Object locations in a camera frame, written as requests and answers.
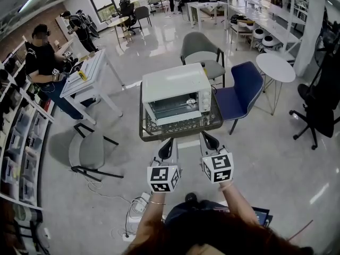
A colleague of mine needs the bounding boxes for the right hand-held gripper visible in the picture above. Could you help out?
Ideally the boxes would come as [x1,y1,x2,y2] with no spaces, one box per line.
[199,130,234,185]

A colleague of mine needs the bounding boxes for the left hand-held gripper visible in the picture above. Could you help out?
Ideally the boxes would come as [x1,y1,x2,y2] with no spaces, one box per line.
[147,138,182,193]

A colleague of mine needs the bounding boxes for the white glass oven door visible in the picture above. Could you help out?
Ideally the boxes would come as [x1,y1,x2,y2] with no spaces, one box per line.
[143,101,204,127]

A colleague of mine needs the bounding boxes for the white oven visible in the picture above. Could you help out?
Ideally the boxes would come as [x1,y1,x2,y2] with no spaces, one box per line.
[141,62,213,127]

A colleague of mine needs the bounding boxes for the person's left forearm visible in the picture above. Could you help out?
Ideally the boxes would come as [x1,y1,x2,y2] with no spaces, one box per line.
[127,191,167,249]

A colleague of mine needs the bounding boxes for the person's right forearm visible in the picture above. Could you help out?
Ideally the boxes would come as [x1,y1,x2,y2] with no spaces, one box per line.
[219,181,260,225]

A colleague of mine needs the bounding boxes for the person's legs in dark trousers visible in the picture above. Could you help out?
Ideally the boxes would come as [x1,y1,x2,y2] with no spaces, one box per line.
[164,199,232,223]

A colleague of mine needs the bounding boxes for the blue chair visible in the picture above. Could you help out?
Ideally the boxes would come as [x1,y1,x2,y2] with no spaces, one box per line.
[214,61,265,135]

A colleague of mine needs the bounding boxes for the grey padded chair black legs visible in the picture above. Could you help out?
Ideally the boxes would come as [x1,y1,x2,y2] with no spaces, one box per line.
[180,31,226,88]
[68,123,124,182]

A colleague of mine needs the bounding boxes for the dark tablet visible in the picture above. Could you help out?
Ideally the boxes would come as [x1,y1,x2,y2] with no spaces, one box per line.
[251,207,274,227]

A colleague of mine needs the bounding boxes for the white round side table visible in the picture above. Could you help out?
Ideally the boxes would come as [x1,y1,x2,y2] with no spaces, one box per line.
[255,52,296,116]

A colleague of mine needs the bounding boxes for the white square table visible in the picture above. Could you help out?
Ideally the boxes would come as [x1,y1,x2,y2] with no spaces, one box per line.
[59,48,127,125]

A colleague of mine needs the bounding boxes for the white round pod device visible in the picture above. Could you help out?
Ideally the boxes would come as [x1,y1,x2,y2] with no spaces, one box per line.
[252,28,267,41]
[261,35,279,49]

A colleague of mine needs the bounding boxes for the thin brown stick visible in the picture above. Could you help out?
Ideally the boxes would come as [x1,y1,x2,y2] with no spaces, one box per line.
[288,220,313,241]

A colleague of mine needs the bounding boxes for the white storage shelf unit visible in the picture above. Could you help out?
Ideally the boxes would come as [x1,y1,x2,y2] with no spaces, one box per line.
[0,40,55,211]

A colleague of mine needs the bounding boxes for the white metal shelving rack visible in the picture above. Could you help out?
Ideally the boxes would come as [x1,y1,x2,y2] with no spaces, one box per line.
[227,0,309,61]

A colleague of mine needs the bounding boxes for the round wooden table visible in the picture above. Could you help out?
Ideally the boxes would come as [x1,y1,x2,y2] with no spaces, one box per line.
[107,16,131,49]

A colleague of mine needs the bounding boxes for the white rectangular table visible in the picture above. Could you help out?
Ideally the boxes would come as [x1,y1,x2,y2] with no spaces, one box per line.
[187,1,230,30]

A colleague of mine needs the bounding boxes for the small grey chair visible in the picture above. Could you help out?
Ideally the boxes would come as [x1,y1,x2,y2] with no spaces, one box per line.
[133,5,152,30]

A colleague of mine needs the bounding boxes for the black high-back office chair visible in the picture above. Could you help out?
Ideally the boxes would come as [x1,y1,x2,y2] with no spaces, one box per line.
[118,0,138,36]

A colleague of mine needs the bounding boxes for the black framed window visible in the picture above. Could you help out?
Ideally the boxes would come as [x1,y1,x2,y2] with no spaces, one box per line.
[84,0,171,23]

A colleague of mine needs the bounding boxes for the white pillar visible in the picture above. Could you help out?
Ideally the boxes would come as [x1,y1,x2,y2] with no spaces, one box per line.
[293,0,327,77]

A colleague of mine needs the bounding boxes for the white floor cable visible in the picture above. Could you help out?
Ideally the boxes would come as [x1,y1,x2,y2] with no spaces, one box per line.
[86,174,133,204]

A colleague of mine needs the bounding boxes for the light wooden frame chair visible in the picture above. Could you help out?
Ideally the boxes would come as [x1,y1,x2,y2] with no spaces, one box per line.
[229,19,257,52]

